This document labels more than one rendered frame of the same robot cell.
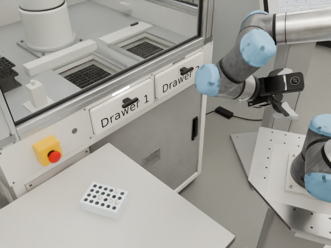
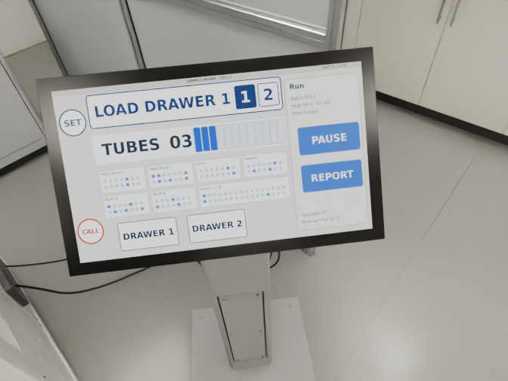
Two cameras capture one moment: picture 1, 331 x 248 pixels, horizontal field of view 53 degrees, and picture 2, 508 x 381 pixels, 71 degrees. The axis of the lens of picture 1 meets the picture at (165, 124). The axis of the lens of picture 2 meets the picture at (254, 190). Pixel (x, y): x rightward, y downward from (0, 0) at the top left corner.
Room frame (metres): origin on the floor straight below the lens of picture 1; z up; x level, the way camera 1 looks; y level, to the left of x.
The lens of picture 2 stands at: (1.15, -0.79, 1.46)
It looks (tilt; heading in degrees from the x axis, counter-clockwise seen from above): 47 degrees down; 3
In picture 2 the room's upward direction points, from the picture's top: 4 degrees counter-clockwise
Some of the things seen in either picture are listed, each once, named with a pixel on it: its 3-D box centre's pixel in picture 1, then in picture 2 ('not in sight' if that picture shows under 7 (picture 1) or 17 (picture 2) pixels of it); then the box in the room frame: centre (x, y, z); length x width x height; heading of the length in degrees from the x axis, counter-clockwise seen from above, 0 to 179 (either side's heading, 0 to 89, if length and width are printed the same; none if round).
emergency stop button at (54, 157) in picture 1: (53, 156); not in sight; (0.74, 0.35, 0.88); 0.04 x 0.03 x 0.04; 135
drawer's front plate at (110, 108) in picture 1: (124, 105); not in sight; (1.01, 0.15, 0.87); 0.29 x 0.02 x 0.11; 135
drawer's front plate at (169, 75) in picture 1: (180, 74); not in sight; (1.24, -0.07, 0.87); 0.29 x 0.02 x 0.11; 135
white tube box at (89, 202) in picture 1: (105, 200); not in sight; (0.64, 0.19, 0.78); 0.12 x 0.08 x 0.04; 70
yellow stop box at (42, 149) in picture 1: (48, 151); not in sight; (0.77, 0.38, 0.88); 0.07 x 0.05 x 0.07; 135
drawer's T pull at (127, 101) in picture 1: (128, 101); not in sight; (0.99, 0.14, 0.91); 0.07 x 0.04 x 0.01; 135
